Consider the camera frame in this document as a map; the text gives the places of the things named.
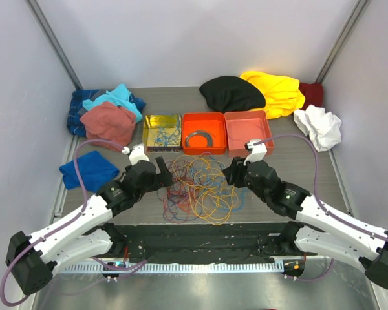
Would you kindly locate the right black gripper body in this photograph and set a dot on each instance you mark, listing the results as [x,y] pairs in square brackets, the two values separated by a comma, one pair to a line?
[239,174]

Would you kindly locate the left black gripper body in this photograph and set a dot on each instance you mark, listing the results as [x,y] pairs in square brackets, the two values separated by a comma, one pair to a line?
[162,177]

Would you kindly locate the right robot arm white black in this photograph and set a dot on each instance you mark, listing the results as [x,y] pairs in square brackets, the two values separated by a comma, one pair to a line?
[320,228]

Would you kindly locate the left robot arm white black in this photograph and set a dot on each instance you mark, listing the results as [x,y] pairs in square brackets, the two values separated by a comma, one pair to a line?
[34,259]

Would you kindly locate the gold tin box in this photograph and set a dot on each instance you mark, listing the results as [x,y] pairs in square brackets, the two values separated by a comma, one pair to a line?
[162,133]

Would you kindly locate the salmon pink square tray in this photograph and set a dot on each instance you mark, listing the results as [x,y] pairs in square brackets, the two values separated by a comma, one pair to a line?
[241,127]

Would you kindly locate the orange square tray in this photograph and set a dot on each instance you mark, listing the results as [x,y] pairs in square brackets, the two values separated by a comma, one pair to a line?
[204,132]

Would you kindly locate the royal blue cloth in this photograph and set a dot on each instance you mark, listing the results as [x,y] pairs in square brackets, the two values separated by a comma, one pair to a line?
[95,171]

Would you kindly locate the salmon pink cloth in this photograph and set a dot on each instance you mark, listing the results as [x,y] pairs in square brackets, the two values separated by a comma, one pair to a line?
[109,122]

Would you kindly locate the black cloth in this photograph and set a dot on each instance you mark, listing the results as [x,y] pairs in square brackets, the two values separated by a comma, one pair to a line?
[231,94]

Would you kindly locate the yellow cloth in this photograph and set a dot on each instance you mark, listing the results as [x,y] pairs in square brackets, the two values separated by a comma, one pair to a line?
[281,93]

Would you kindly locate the cyan cloth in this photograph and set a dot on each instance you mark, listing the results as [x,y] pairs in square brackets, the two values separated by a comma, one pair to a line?
[121,96]

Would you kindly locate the white cloth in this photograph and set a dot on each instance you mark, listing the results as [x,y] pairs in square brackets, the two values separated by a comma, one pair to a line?
[322,127]

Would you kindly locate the blue plaid cloth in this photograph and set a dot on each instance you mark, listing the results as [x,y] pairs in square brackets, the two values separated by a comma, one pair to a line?
[76,111]

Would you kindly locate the dark red cloth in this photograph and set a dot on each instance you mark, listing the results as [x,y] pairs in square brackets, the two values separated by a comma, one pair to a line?
[313,93]

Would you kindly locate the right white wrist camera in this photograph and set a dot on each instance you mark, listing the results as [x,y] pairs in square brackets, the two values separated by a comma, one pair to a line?
[257,151]

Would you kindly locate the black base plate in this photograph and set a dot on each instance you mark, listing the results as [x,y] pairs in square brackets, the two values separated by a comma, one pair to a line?
[203,244]

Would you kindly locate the white slotted cable duct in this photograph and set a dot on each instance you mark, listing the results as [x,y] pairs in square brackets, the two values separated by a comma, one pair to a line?
[92,267]

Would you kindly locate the right aluminium frame post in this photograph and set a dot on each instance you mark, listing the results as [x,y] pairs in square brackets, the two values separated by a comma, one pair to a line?
[349,26]

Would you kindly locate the aluminium frame post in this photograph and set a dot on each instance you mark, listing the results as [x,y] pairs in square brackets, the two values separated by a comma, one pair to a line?
[349,26]
[52,39]

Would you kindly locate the left aluminium frame post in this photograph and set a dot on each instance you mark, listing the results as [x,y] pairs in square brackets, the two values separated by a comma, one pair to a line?
[52,39]

